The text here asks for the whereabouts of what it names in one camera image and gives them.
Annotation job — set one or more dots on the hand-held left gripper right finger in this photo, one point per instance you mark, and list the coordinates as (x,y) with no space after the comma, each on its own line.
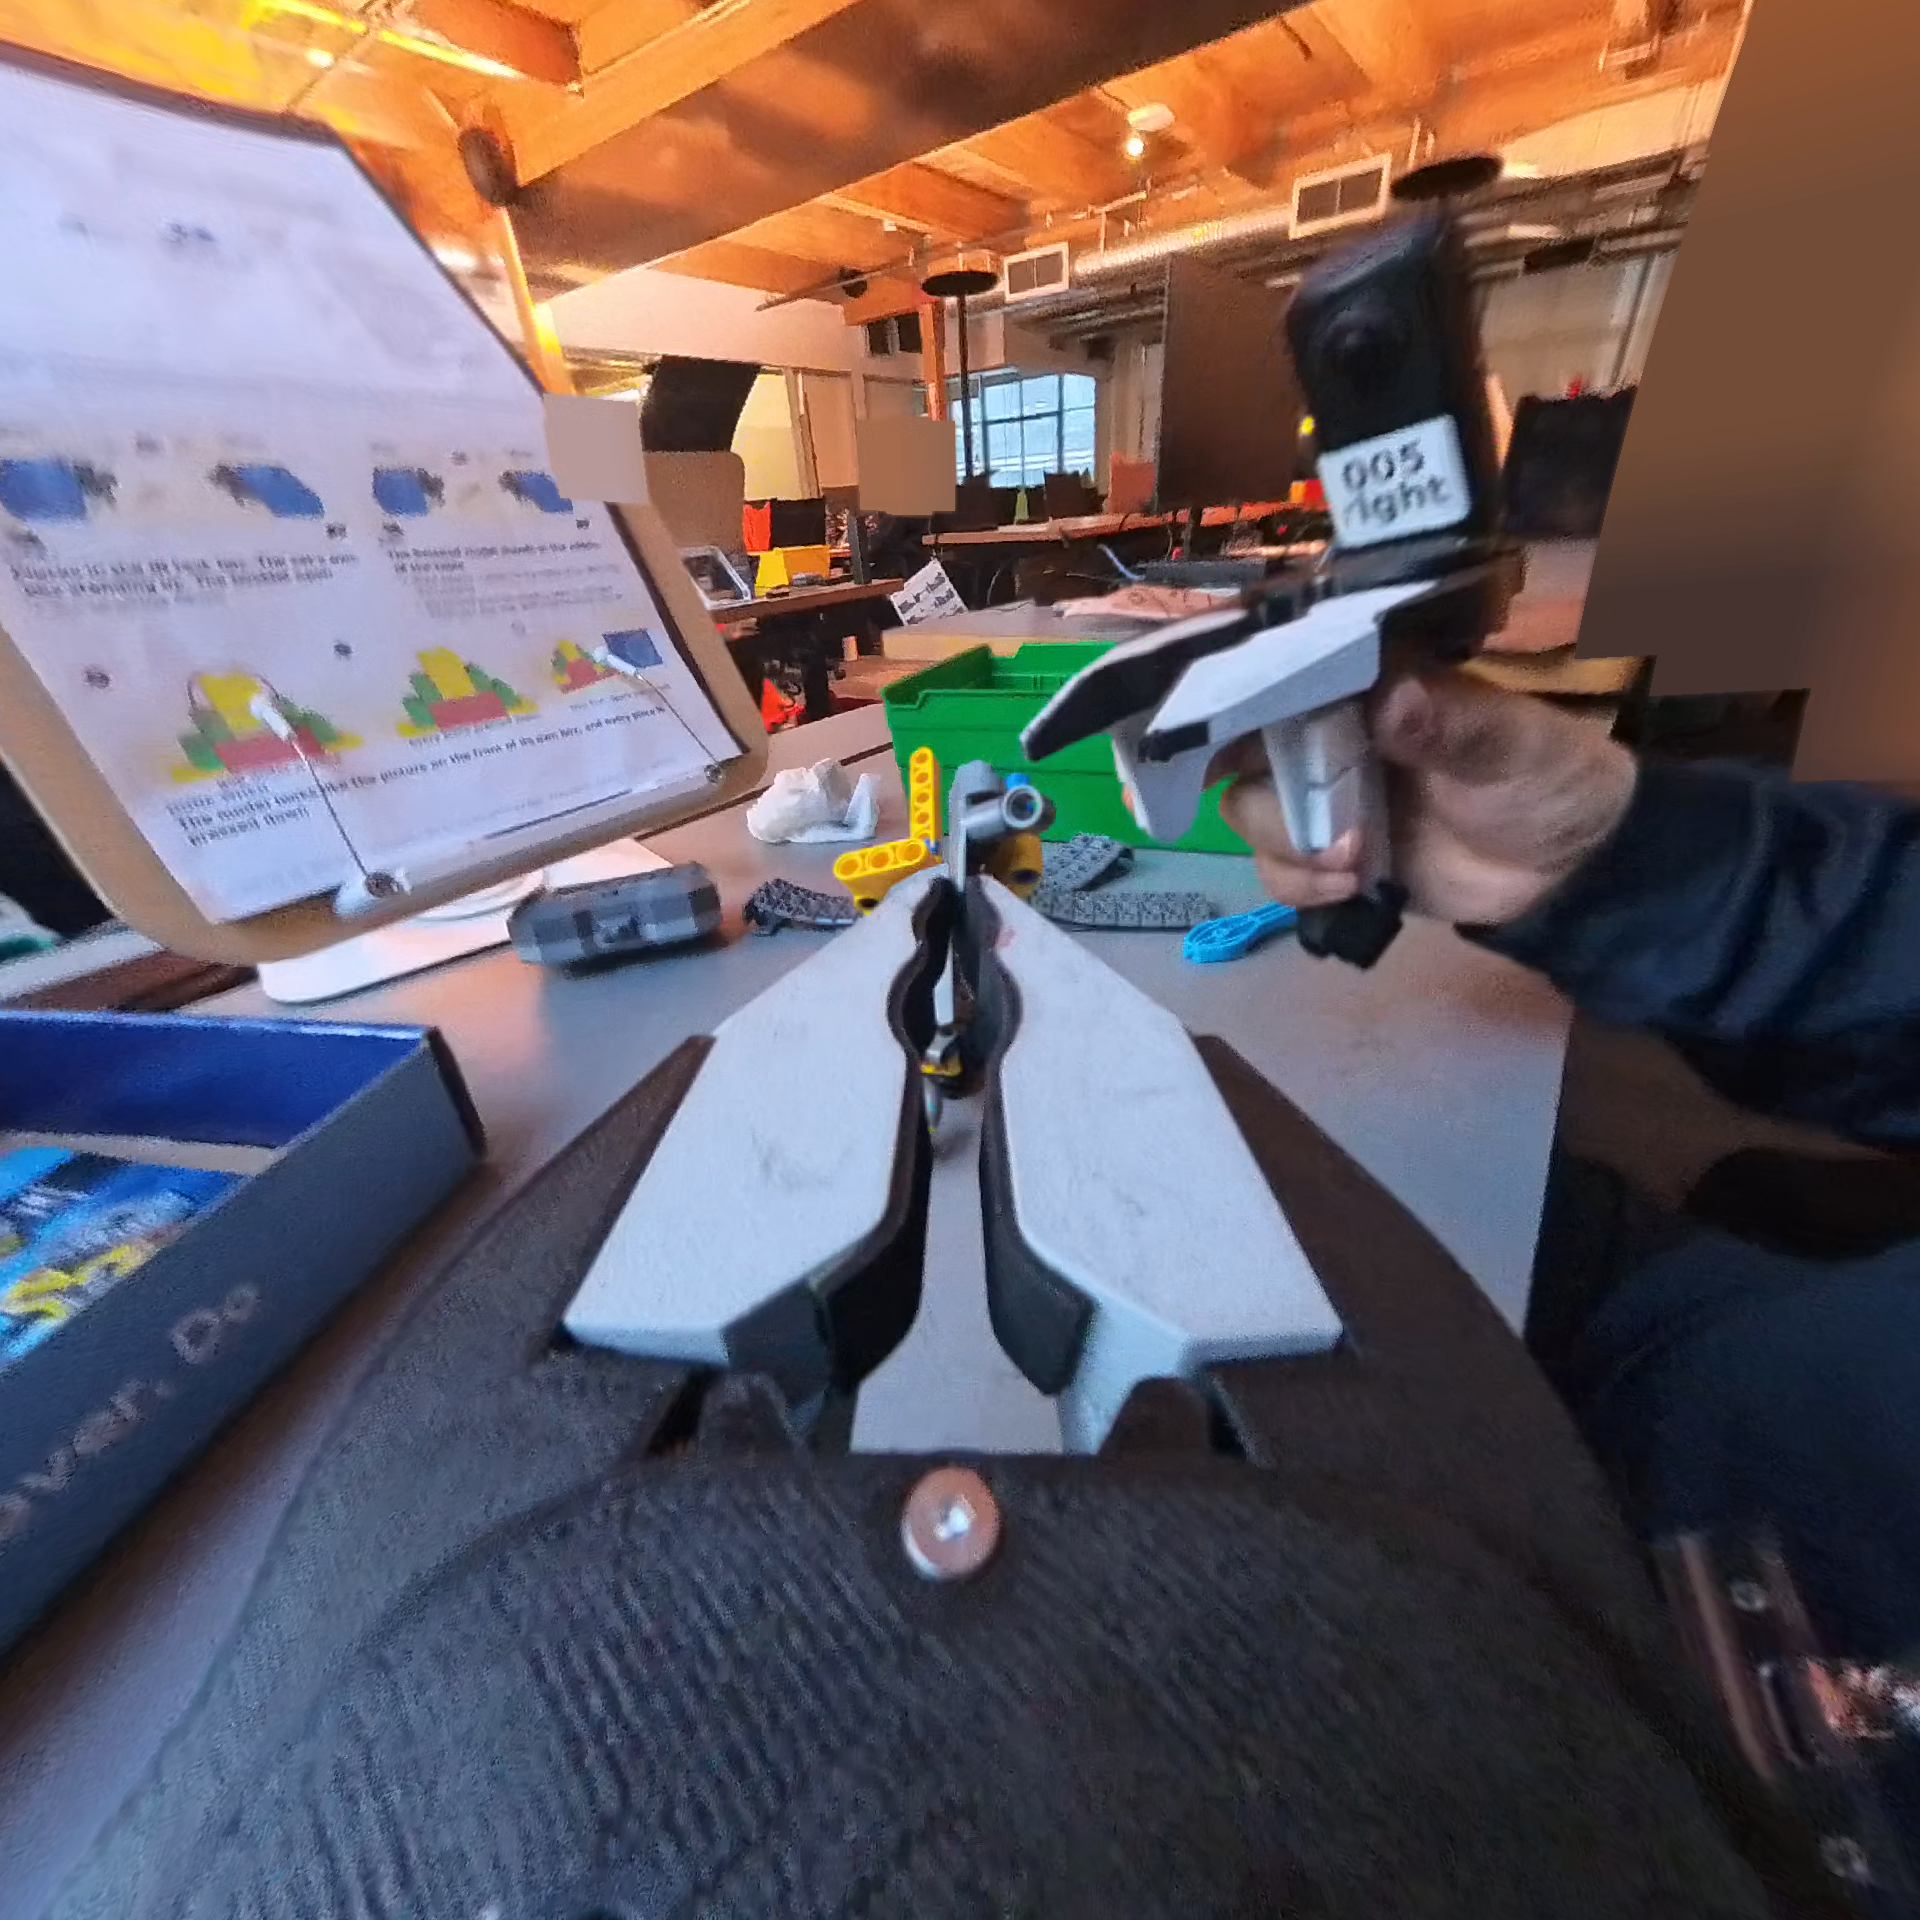
(1139,1170)

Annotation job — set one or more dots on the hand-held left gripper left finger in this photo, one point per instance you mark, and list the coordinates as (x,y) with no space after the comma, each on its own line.
(781,1142)

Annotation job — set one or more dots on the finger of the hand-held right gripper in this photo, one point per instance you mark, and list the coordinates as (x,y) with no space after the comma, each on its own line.
(1276,676)
(1139,667)

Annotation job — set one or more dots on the grey toy connector with pins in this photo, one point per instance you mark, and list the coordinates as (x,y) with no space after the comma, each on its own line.
(996,811)

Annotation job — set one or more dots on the small grey yellow toy assembly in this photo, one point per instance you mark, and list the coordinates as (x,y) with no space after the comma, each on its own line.
(947,977)

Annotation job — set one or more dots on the long yellow toy beam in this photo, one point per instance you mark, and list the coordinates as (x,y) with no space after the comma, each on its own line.
(925,790)

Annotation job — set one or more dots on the yellow angled toy beam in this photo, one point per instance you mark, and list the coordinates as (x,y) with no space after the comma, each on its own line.
(878,868)

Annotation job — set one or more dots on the grey desk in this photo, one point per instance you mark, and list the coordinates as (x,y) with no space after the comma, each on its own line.
(1350,1078)

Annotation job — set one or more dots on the person's right hand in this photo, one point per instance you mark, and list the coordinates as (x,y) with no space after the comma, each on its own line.
(1499,811)

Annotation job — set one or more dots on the green plastic bin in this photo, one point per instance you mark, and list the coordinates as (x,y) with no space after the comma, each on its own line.
(991,720)

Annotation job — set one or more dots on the black partition panel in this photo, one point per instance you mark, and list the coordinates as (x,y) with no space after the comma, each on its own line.
(1222,375)

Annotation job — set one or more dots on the dark grey toy track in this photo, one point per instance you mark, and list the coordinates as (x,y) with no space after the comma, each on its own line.
(1126,905)
(795,905)

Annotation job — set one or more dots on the blue toy separator tool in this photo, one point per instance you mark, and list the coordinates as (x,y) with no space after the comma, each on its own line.
(1222,930)

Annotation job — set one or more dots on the grey toy battery box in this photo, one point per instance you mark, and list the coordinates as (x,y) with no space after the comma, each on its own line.
(618,912)

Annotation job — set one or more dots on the crumpled white plastic bag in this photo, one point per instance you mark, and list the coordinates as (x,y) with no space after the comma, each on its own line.
(803,805)

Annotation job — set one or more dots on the instruction sheet on board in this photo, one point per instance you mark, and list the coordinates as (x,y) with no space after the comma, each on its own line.
(720,689)

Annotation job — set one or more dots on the black floor lamp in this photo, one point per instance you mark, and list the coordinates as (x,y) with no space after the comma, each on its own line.
(961,284)

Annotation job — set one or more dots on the blue cardboard box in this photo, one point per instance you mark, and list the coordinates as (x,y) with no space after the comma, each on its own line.
(301,1199)

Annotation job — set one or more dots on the person's dark navy clothing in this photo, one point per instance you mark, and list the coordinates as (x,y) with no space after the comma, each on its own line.
(1723,1348)

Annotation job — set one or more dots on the blue yellow toy booklet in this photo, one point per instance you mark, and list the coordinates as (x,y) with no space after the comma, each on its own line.
(88,1243)

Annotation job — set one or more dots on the black ceiling speaker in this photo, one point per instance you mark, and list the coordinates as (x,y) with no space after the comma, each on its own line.
(489,167)

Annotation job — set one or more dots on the printed instruction sheet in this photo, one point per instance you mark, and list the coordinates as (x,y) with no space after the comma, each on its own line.
(301,375)

